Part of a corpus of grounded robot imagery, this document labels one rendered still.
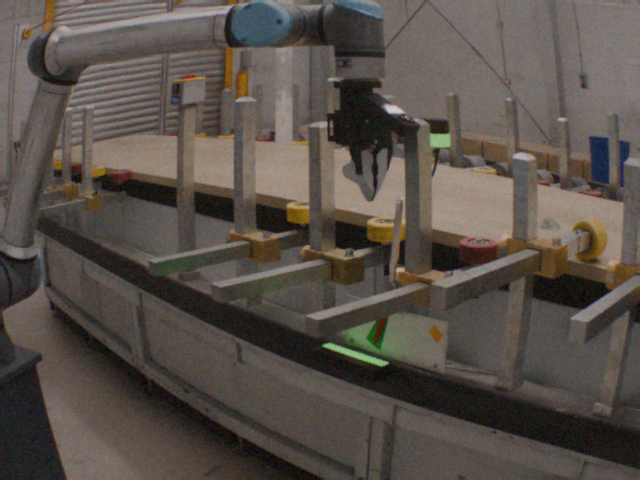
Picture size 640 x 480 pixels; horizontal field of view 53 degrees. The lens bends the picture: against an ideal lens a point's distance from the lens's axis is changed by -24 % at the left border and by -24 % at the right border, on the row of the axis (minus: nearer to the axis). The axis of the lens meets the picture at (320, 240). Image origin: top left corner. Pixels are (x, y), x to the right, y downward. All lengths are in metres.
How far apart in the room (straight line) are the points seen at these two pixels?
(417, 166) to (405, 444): 0.81
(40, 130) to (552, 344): 1.22
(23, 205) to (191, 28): 0.68
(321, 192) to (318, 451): 0.90
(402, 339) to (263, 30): 0.62
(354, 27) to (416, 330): 0.55
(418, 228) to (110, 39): 0.68
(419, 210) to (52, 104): 0.83
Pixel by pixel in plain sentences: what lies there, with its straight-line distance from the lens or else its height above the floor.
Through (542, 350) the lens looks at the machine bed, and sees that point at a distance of 1.54.
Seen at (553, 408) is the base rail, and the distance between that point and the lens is 1.26.
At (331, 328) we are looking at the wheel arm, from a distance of 1.24.
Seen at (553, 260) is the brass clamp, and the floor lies 0.95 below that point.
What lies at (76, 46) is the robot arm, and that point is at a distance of 1.45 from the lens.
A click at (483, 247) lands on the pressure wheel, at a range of 1.47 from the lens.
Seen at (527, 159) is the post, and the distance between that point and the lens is 1.23.
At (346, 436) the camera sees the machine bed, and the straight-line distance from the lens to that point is 2.10.
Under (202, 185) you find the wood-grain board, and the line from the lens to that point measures 2.26.
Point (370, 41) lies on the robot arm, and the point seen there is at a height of 1.29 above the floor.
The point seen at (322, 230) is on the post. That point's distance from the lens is 1.58.
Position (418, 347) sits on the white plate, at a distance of 1.44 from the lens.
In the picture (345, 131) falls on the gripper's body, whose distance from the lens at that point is 1.37.
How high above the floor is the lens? 1.25
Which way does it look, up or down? 13 degrees down
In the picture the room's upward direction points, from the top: 1 degrees counter-clockwise
